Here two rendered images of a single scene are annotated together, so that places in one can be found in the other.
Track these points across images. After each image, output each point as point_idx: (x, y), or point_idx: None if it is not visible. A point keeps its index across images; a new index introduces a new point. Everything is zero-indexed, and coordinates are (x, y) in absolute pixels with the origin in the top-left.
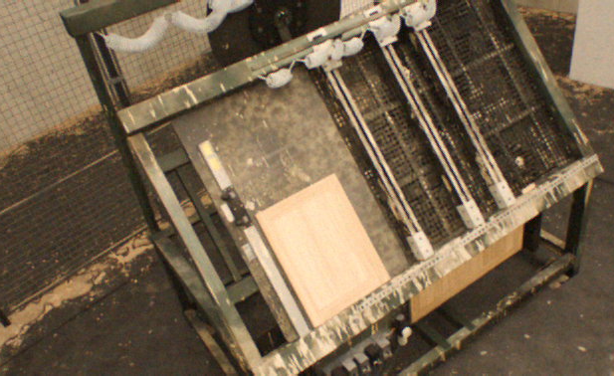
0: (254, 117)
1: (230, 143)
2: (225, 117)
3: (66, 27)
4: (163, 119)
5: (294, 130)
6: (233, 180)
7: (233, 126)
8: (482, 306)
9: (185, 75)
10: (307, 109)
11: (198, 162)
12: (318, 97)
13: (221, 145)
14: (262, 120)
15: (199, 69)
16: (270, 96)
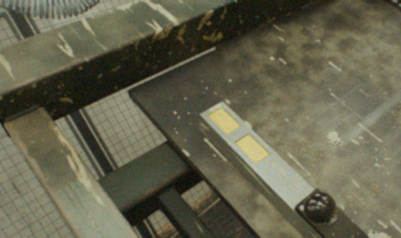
0: (308, 59)
1: (276, 110)
2: (249, 67)
3: None
4: (100, 67)
5: (396, 68)
6: (311, 186)
7: (271, 79)
8: None
9: (204, 204)
10: (400, 36)
11: (210, 161)
12: None
13: (256, 117)
14: (326, 62)
15: (215, 196)
16: (324, 26)
